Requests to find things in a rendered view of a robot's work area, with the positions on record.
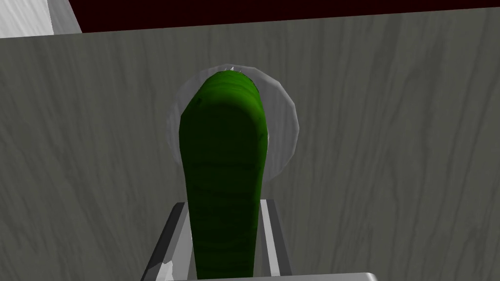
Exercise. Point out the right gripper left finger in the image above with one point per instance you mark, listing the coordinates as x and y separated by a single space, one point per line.
175 249

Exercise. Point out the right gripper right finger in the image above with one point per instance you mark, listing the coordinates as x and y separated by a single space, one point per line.
273 242

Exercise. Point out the green cucumber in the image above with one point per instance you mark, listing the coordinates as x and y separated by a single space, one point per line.
222 175

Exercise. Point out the pale grey round plate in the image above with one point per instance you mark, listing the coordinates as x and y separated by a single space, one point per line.
279 128

